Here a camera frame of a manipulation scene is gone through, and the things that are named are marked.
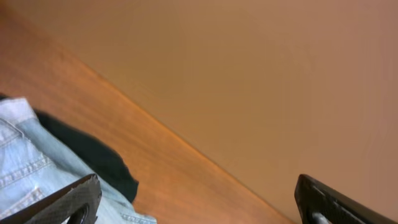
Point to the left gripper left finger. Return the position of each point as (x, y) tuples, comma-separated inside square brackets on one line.
[(76, 203)]

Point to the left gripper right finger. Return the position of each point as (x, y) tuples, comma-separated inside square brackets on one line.
[(319, 203)]

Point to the light blue denim shorts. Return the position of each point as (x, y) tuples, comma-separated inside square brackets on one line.
[(28, 175)]

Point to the folded black garment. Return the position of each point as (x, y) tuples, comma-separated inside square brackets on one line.
[(80, 152)]

